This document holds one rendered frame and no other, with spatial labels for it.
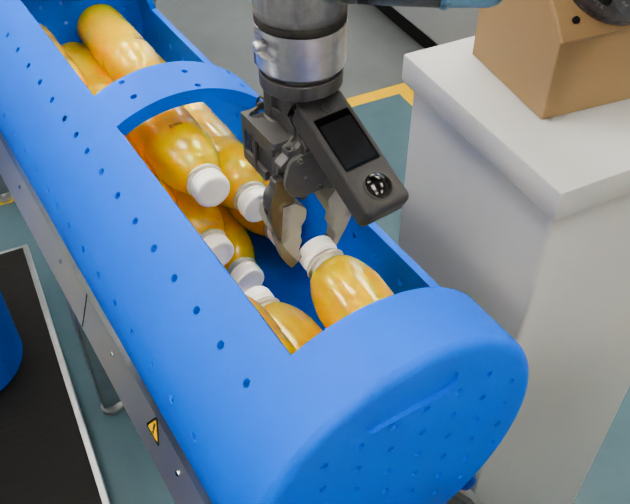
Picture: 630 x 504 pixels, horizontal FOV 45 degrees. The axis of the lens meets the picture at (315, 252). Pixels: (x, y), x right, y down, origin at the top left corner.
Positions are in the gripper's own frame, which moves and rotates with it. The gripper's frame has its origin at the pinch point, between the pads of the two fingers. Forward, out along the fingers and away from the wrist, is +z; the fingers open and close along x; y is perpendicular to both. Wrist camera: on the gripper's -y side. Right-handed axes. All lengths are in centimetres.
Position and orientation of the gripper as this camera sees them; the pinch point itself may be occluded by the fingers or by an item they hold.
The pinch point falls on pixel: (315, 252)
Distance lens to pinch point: 76.5
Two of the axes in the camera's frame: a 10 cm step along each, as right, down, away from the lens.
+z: 0.0, 7.2, 7.0
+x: -8.5, 3.7, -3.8
